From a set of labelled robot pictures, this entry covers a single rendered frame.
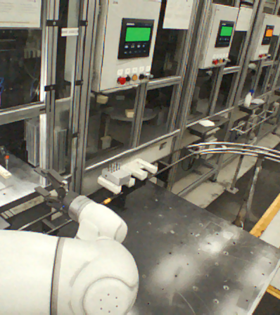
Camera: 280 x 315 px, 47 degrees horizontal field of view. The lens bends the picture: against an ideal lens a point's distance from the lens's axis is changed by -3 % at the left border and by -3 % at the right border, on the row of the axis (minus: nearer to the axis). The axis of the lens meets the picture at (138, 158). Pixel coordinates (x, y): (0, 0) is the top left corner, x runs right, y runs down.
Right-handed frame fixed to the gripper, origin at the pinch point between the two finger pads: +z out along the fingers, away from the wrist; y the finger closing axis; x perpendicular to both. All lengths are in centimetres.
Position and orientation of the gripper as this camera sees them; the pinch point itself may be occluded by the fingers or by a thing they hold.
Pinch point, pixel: (41, 181)
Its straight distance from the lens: 130.2
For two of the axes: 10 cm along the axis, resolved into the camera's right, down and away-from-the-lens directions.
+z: -7.7, -3.9, 5.0
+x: -6.2, 2.9, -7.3
